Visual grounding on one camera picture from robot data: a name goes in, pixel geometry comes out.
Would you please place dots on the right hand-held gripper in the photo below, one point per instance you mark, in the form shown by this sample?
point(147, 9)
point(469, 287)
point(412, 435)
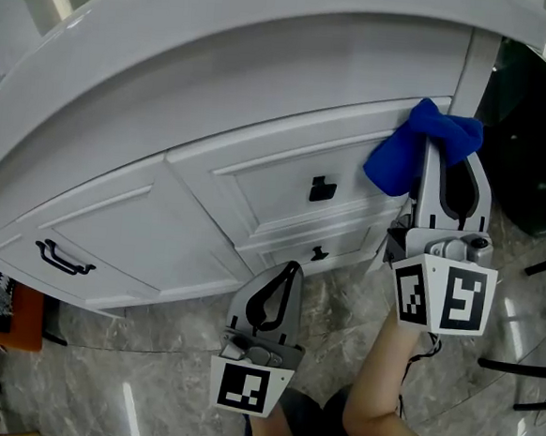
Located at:
point(436, 296)

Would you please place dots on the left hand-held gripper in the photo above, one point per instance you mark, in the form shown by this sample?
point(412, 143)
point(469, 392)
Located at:
point(246, 384)

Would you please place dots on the small white drawer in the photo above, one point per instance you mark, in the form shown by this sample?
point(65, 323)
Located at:
point(289, 251)

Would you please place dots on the blue cloth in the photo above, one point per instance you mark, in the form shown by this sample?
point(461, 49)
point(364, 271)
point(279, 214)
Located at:
point(400, 156)

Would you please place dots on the white cabinet door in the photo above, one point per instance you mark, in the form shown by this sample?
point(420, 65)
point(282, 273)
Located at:
point(266, 188)
point(159, 231)
point(60, 285)

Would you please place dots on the person's right forearm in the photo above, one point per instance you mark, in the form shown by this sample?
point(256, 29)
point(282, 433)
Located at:
point(382, 385)

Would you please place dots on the white round table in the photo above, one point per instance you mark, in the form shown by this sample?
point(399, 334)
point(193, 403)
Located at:
point(531, 162)

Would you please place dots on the person's legs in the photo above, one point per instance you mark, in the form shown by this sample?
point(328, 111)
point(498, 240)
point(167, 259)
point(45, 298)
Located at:
point(322, 428)

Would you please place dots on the grey chair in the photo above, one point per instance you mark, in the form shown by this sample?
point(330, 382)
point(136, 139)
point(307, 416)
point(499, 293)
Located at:
point(515, 368)

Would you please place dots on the white vanity cabinet with sink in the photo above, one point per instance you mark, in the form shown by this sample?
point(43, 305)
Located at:
point(219, 67)

